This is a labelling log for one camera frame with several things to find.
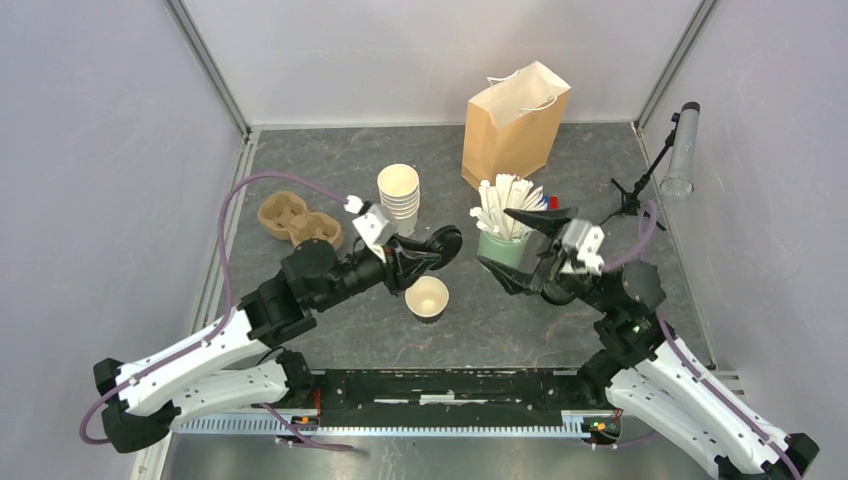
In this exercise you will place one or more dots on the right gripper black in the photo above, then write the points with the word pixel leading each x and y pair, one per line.
pixel 548 263

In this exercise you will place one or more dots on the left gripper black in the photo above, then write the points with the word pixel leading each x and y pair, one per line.
pixel 404 266

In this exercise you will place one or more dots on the single white paper cup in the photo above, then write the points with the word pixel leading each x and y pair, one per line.
pixel 427 299

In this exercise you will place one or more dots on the stack of white paper cups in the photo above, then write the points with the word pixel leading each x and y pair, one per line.
pixel 399 188

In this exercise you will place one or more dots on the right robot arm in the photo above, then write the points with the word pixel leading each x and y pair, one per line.
pixel 643 367

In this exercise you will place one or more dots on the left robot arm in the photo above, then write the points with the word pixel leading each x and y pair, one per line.
pixel 239 360

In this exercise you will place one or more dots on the brown paper takeout bag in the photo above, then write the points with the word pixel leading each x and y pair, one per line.
pixel 511 125

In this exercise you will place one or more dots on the green straw holder cup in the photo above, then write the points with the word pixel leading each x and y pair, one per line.
pixel 507 252

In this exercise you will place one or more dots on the red and blue small box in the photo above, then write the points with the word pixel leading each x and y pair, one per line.
pixel 551 202

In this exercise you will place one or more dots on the bundle of wrapped paper straws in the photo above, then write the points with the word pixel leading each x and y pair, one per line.
pixel 507 191

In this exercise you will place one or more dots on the pulp cup carrier tray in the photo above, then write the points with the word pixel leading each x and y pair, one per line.
pixel 315 225

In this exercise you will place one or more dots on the stack of pulp cup carriers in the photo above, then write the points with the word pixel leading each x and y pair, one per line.
pixel 285 216

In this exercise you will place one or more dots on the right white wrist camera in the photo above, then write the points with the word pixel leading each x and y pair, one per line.
pixel 581 242

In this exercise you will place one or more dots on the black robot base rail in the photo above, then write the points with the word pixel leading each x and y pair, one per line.
pixel 447 398

